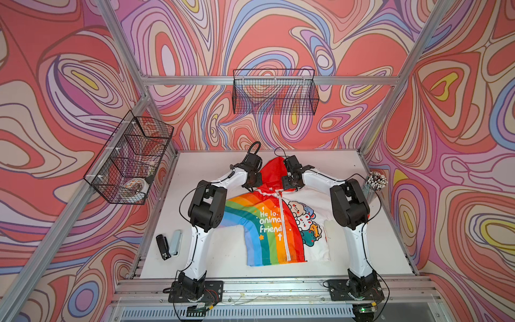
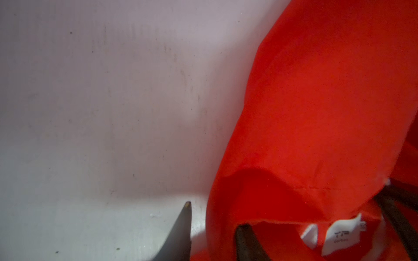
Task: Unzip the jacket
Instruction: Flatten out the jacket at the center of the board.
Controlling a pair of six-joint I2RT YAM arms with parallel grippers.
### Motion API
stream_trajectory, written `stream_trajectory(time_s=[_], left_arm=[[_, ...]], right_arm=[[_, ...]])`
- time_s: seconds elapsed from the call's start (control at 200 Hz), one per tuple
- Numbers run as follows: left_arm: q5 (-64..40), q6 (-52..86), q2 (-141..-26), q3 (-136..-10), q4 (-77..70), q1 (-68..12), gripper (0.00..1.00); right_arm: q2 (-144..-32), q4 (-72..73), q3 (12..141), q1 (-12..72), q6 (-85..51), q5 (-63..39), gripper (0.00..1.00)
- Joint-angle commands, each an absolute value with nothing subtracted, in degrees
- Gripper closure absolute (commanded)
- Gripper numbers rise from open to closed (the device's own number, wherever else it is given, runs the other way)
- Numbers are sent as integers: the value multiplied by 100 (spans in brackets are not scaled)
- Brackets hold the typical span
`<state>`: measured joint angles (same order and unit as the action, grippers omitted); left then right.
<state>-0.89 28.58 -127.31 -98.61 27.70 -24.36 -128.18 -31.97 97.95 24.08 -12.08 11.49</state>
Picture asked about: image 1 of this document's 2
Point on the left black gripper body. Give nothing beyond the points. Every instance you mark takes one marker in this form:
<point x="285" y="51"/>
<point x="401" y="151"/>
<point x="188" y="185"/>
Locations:
<point x="256" y="180"/>

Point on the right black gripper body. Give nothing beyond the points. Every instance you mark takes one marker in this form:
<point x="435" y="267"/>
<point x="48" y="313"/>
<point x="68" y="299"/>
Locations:
<point x="288" y="182"/>

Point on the rainbow red white kids jacket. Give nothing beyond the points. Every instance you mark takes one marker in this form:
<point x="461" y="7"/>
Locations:
<point x="281" y="226"/>

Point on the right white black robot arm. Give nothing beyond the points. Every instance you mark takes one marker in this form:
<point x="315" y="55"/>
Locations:
<point x="350" y="210"/>

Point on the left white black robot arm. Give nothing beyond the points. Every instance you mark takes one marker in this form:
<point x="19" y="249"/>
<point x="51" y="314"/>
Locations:
<point x="206" y="211"/>

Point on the clear cup of pencils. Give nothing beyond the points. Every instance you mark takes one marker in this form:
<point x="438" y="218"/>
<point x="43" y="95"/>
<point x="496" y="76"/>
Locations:
<point x="373" y="183"/>

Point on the grey rectangular case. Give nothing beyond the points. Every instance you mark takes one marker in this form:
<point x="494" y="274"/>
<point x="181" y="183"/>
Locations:
<point x="175" y="242"/>

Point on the black stapler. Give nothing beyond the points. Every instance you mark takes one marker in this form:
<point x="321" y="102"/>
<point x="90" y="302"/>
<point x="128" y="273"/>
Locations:
<point x="163" y="247"/>

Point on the black wire basket back wall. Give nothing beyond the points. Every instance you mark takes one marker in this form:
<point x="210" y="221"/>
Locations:
<point x="275" y="91"/>

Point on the black wire basket wall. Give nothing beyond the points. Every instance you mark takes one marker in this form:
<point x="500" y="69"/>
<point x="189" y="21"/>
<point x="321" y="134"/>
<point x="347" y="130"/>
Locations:
<point x="134" y="150"/>
<point x="275" y="91"/>

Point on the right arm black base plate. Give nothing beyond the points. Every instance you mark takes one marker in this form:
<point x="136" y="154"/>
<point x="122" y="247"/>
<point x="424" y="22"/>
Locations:
<point x="354" y="290"/>

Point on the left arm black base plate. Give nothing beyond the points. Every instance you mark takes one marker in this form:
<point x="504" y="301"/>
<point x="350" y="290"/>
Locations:
<point x="210" y="292"/>

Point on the black wire basket left wall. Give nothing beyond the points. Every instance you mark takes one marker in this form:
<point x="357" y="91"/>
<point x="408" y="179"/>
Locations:
<point x="134" y="150"/>

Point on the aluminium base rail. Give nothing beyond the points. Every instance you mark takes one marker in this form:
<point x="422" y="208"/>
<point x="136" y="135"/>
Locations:
<point x="406" y="298"/>

